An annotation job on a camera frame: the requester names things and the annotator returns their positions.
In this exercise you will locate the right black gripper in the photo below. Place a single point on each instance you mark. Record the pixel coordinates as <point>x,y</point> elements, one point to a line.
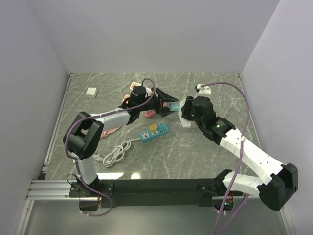
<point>186,108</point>

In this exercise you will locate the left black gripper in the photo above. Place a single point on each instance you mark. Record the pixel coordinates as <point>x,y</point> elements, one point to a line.
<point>164,98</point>

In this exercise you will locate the teal cube plug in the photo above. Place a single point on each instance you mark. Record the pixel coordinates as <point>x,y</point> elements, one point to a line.
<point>174,107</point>

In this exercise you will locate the pink triangular socket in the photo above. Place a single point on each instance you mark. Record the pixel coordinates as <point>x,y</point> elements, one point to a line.
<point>149,113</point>

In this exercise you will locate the teal power strip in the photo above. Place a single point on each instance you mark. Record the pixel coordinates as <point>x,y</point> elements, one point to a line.
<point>146,135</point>

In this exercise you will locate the yellow plug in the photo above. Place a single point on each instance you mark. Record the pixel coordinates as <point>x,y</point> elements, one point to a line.
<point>153,128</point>

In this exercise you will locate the white square plug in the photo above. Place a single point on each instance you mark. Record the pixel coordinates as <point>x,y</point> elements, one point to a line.
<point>91,92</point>

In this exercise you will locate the white triangular socket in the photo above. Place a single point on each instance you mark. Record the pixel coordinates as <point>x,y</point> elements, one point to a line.
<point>185,123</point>

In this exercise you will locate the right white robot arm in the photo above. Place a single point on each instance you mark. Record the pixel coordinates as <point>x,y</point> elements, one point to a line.
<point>274,183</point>

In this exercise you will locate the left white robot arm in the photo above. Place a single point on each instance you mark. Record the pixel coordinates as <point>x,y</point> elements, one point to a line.
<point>83,136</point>

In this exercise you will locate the white cube adapter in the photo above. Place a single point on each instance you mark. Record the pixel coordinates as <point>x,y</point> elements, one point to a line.
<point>134,84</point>

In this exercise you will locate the pink power strip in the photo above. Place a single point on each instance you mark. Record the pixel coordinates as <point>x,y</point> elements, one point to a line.
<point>126,98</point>

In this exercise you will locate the black base beam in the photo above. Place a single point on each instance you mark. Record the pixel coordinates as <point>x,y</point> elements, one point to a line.
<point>153,192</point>

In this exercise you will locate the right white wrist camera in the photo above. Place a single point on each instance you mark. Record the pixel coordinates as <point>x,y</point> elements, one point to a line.
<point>204,91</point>

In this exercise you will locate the aluminium rail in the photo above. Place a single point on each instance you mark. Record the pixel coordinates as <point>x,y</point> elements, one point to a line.
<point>58,189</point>

